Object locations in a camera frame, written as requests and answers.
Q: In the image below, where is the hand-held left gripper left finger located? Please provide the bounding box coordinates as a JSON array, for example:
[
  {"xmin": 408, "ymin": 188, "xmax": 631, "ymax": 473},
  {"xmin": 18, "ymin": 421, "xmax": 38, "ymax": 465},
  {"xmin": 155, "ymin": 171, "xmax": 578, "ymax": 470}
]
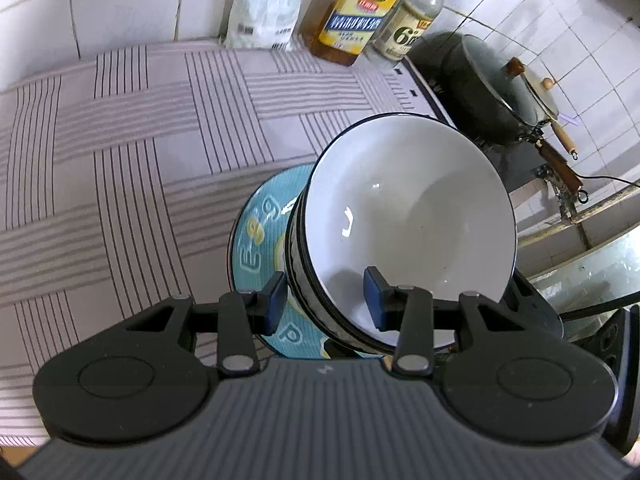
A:
[{"xmin": 125, "ymin": 271, "xmax": 289, "ymax": 377}]

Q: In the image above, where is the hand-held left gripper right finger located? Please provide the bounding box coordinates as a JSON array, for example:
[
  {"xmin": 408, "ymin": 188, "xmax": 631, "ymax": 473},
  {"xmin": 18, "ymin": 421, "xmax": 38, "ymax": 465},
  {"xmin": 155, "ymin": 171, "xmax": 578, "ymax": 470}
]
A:
[{"xmin": 363, "ymin": 266, "xmax": 528, "ymax": 377}]

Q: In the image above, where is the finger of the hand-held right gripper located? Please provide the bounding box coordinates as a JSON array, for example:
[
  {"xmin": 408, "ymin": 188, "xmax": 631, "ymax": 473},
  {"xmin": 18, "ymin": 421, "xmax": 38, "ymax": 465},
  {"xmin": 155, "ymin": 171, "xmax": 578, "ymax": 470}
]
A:
[{"xmin": 500, "ymin": 271, "xmax": 565, "ymax": 339}]

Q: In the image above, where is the blue fried egg plate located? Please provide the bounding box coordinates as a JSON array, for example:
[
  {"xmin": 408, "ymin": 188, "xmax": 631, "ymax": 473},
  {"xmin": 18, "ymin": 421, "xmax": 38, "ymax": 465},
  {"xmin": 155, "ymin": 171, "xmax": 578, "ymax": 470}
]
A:
[{"xmin": 227, "ymin": 162, "xmax": 362, "ymax": 361}]

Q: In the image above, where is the large white ribbed bowl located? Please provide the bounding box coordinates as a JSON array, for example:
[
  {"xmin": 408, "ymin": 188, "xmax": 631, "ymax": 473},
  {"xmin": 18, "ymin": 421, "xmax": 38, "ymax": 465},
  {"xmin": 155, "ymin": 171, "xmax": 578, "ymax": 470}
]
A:
[{"xmin": 284, "ymin": 113, "xmax": 519, "ymax": 357}]

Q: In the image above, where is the stainless steel sink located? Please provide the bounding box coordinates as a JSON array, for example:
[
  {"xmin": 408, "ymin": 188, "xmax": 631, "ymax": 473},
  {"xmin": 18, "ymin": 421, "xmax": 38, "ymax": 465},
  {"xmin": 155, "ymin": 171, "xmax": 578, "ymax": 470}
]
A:
[{"xmin": 517, "ymin": 227, "xmax": 640, "ymax": 323}]

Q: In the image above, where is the striped tablecloth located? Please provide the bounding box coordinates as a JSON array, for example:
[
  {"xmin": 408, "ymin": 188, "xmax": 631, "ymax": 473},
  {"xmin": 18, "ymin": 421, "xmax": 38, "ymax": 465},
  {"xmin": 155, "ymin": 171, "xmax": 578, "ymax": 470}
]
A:
[{"xmin": 0, "ymin": 37, "xmax": 455, "ymax": 450}]

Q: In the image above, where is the pot lid with wooden knob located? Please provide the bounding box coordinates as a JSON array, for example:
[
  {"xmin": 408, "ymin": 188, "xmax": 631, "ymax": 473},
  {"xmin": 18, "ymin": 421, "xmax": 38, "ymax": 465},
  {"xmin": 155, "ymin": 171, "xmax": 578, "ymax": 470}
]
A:
[{"xmin": 504, "ymin": 56, "xmax": 562, "ymax": 127}]

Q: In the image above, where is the black wok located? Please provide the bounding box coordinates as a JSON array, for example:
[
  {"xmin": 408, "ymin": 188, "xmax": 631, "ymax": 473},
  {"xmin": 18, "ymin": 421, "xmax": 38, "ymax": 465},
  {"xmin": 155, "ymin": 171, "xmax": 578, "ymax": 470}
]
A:
[{"xmin": 409, "ymin": 31, "xmax": 587, "ymax": 197}]

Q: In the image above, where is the clear vinegar bottle yellow cap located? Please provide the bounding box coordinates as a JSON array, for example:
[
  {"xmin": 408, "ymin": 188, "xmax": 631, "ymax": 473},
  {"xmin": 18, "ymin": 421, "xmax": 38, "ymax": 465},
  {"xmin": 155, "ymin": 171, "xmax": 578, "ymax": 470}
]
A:
[{"xmin": 372, "ymin": 0, "xmax": 467, "ymax": 62}]

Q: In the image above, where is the yellow label oil bottle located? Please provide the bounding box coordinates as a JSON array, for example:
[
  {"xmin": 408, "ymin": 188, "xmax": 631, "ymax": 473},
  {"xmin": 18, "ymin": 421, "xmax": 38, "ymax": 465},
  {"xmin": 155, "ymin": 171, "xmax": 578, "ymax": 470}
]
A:
[{"xmin": 309, "ymin": 0, "xmax": 407, "ymax": 67}]

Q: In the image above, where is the white salt bag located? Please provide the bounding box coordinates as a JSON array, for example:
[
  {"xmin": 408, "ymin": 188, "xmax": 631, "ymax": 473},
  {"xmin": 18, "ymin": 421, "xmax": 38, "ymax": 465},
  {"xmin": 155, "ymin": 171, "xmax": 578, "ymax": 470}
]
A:
[{"xmin": 223, "ymin": 0, "xmax": 316, "ymax": 52}]

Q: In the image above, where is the black cable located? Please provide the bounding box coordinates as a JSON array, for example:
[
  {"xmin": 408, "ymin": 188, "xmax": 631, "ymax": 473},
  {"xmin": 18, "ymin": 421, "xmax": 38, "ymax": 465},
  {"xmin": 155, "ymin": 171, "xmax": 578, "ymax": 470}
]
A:
[{"xmin": 574, "ymin": 174, "xmax": 640, "ymax": 187}]

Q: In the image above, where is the wooden handled spatula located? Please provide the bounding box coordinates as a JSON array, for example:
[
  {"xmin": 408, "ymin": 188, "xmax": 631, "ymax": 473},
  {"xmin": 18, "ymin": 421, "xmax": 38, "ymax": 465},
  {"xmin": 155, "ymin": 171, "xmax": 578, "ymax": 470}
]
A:
[{"xmin": 542, "ymin": 76, "xmax": 580, "ymax": 160}]

